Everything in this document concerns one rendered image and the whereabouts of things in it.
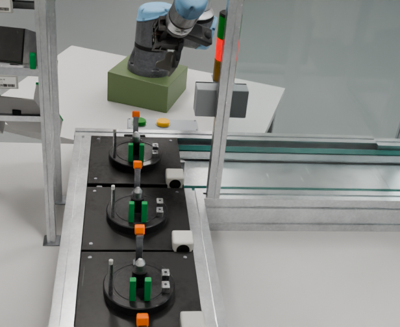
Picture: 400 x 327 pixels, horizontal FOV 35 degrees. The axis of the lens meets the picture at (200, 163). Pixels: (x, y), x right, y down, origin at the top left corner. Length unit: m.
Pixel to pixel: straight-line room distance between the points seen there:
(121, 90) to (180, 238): 0.92
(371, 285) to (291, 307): 0.22
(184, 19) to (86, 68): 0.96
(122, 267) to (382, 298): 0.61
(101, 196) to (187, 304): 0.40
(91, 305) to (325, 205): 0.68
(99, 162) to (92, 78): 0.78
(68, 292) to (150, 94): 1.02
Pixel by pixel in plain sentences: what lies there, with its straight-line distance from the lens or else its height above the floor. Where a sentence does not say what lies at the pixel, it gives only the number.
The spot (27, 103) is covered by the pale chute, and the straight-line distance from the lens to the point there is 1.51.
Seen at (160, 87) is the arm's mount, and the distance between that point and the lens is 2.11.
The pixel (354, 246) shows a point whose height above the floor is 0.86.
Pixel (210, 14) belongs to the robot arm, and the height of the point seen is 1.19.
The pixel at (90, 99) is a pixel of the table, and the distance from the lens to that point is 2.22.
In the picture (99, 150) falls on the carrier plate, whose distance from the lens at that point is 1.70.
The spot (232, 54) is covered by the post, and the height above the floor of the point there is 1.34.
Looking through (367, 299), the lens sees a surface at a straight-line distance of 1.51.
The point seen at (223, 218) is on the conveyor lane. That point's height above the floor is 0.90.
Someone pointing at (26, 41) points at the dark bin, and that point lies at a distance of 1.38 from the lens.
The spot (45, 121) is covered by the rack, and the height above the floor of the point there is 1.19.
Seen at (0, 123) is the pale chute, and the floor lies 1.02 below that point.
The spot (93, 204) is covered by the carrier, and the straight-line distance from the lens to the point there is 1.49.
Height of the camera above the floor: 1.84
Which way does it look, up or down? 31 degrees down
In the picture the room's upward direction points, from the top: 6 degrees clockwise
